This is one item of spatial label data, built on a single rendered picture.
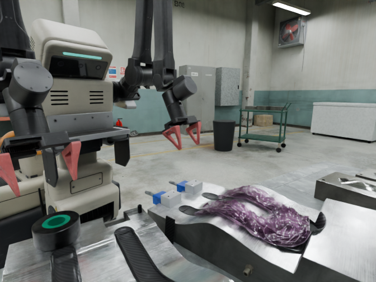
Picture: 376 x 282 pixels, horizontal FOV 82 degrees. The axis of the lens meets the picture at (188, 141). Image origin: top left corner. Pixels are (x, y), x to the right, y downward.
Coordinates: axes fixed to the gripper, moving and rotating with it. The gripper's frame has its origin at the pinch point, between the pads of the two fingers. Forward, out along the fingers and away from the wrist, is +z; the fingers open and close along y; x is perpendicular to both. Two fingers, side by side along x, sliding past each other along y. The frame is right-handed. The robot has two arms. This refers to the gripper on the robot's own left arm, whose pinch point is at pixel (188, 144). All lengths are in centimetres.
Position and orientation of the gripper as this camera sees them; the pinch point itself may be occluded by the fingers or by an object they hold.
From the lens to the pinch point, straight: 74.3
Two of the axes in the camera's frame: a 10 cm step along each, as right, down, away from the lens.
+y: 6.4, -1.6, 7.5
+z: 3.5, 9.3, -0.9
